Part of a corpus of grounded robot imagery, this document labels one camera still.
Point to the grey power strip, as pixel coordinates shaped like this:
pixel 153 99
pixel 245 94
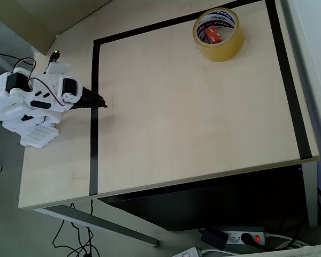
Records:
pixel 235 238

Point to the printed paper sheet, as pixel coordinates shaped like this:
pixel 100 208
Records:
pixel 297 253

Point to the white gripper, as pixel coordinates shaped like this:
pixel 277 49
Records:
pixel 68 86

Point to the red tape roll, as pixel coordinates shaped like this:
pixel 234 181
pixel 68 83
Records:
pixel 214 36

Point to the small camera with green light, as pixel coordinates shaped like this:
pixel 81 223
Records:
pixel 57 68

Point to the black tape strip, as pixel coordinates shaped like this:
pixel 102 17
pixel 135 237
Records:
pixel 94 160
pixel 290 88
pixel 149 28

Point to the brown cardboard box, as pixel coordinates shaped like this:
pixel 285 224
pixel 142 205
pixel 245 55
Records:
pixel 29 21

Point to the grey slanted table beam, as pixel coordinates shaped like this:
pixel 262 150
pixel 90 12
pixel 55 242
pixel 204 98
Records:
pixel 109 225

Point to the grey upright table leg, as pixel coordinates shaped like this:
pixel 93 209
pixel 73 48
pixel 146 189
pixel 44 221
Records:
pixel 311 198

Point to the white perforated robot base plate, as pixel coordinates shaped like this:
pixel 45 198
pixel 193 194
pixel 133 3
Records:
pixel 40 136

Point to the white power strip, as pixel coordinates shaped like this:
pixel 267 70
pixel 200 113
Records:
pixel 188 253

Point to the large yellow tape roll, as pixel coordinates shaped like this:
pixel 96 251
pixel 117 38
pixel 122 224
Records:
pixel 222 52

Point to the black power adapter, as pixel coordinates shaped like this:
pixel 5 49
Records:
pixel 214 238

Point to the black round plug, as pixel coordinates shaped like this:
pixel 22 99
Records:
pixel 246 238

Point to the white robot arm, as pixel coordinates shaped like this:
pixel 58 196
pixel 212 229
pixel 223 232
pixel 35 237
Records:
pixel 0 107

